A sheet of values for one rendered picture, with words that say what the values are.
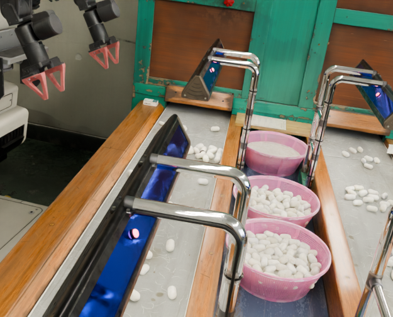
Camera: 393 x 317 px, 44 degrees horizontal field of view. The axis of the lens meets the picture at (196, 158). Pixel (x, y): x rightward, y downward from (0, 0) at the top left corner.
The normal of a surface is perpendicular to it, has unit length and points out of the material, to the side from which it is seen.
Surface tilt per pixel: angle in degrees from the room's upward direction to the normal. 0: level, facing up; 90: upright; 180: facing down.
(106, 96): 90
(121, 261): 58
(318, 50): 90
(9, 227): 0
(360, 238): 0
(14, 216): 0
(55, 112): 90
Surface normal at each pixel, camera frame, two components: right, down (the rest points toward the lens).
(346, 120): -0.08, 0.00
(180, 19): -0.14, 0.39
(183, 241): 0.11, -0.91
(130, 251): 0.90, -0.35
